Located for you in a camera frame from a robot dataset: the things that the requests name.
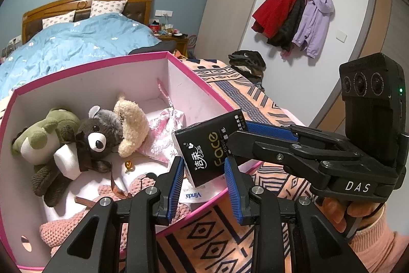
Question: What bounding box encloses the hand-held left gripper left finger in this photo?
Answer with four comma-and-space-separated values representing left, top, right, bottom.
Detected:
41, 156, 186, 273

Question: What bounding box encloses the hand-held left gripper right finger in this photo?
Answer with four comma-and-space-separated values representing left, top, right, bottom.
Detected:
224, 157, 366, 273

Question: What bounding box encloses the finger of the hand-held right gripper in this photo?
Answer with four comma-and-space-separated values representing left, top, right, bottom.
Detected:
228, 130, 323, 172
246, 121, 346, 149

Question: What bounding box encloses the floral tissue pack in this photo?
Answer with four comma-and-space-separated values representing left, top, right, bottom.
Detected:
179, 179, 221, 205

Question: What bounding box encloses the black tissue pack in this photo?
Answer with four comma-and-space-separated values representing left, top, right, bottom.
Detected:
172, 110, 248, 189

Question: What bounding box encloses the pink brocade drawstring pouch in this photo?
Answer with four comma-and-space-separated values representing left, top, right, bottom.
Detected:
141, 78, 186, 163

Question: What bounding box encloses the pink storage box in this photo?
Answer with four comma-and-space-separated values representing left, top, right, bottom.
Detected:
0, 51, 266, 270

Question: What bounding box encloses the cream plush bear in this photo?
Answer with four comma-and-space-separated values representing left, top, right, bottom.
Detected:
113, 95, 151, 158

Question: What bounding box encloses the brown grey teddy bear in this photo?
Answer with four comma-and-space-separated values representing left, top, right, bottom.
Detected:
31, 105, 125, 208

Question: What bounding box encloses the pink crochet plush toy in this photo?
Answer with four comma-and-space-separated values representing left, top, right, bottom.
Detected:
39, 172, 192, 257

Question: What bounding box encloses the green plush toy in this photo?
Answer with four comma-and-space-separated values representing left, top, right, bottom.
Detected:
11, 107, 82, 165

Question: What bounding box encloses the person's right hand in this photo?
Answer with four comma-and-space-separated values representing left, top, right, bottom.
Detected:
321, 197, 384, 233

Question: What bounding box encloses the orange patterned blanket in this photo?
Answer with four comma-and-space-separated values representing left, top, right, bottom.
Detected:
153, 57, 352, 273

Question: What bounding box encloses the dark clothes pile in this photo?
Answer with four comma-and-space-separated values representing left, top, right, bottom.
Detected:
228, 50, 266, 85

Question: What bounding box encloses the wooden door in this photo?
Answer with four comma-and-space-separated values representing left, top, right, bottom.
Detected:
308, 0, 409, 133

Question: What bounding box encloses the black jacket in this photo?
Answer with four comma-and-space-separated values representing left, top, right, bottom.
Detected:
267, 0, 307, 51

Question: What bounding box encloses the purple jacket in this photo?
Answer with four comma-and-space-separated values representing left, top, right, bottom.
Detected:
291, 0, 335, 59

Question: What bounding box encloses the red jacket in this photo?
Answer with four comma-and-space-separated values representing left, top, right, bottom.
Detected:
252, 0, 302, 38

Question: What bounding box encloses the wooden nightstand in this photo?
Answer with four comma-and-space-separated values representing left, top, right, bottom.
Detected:
156, 35, 189, 56

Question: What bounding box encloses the blue floral duvet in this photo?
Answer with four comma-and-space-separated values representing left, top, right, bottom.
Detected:
0, 12, 162, 101

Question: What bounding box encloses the white patterned pillow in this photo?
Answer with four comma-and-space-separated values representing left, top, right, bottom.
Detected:
42, 11, 76, 28
90, 0, 127, 18

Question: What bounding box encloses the wooden bed headboard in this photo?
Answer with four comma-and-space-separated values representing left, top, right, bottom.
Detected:
22, 0, 155, 43

